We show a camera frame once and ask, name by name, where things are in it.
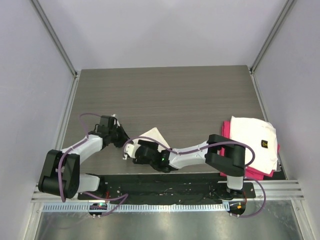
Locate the white cloth napkin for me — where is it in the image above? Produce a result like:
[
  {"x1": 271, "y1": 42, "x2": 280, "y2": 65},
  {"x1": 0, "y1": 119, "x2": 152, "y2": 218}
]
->
[{"x1": 125, "y1": 127, "x2": 170, "y2": 151}]

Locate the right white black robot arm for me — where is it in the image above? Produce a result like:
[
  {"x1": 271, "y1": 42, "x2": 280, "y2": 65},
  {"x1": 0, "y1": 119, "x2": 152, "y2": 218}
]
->
[{"x1": 124, "y1": 134, "x2": 256, "y2": 200}]

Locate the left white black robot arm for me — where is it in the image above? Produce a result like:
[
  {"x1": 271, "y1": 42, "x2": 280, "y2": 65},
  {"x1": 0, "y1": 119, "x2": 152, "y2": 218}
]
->
[{"x1": 38, "y1": 114, "x2": 129, "y2": 202}]

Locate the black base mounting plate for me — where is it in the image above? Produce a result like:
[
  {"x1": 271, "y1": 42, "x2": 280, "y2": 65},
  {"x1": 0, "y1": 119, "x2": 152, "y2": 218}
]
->
[{"x1": 78, "y1": 173, "x2": 256, "y2": 205}]

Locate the pink folded cloth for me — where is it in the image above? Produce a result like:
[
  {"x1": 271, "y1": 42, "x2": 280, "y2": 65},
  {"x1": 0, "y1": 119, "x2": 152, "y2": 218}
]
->
[{"x1": 221, "y1": 121, "x2": 274, "y2": 181}]

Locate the white folded cloth with logo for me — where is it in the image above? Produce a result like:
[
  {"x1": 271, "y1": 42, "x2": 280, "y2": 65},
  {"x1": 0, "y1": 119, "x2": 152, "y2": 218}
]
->
[{"x1": 229, "y1": 116, "x2": 278, "y2": 175}]

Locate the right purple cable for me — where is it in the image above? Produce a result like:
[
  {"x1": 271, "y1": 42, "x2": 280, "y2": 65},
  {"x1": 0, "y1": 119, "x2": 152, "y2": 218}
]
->
[{"x1": 122, "y1": 136, "x2": 267, "y2": 220}]

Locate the purple cable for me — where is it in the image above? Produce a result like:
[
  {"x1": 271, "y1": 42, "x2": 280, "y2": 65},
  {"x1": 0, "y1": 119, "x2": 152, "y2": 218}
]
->
[
  {"x1": 59, "y1": 112, "x2": 130, "y2": 218},
  {"x1": 122, "y1": 136, "x2": 267, "y2": 220}
]

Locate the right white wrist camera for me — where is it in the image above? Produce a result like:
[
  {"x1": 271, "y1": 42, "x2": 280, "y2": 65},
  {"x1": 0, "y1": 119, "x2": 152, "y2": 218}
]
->
[{"x1": 122, "y1": 143, "x2": 137, "y2": 160}]

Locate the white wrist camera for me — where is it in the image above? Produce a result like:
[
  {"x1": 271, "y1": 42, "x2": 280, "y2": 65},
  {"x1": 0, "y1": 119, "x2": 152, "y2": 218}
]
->
[
  {"x1": 111, "y1": 114, "x2": 121, "y2": 128},
  {"x1": 122, "y1": 143, "x2": 137, "y2": 160}
]

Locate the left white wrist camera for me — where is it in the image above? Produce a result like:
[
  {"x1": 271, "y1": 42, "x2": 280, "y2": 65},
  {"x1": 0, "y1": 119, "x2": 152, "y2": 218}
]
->
[{"x1": 111, "y1": 114, "x2": 121, "y2": 128}]

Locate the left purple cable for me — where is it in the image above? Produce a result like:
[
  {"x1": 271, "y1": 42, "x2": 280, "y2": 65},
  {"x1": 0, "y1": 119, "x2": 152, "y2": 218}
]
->
[{"x1": 59, "y1": 112, "x2": 130, "y2": 218}]

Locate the white slotted cable duct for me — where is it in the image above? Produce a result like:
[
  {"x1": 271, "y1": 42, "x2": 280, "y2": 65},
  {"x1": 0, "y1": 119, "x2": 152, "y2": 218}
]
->
[{"x1": 42, "y1": 202, "x2": 230, "y2": 213}]

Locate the left aluminium frame post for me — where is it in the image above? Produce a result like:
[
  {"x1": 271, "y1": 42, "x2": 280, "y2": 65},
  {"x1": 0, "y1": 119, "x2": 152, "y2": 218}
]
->
[{"x1": 28, "y1": 0, "x2": 79, "y2": 78}]

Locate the aluminium frame post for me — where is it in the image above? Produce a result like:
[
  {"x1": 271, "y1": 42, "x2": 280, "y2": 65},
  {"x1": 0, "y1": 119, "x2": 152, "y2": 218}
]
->
[
  {"x1": 28, "y1": 0, "x2": 79, "y2": 78},
  {"x1": 249, "y1": 0, "x2": 298, "y2": 75}
]

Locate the right aluminium frame post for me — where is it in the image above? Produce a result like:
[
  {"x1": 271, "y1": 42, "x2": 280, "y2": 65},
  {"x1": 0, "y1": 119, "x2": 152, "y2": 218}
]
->
[{"x1": 249, "y1": 0, "x2": 298, "y2": 75}]

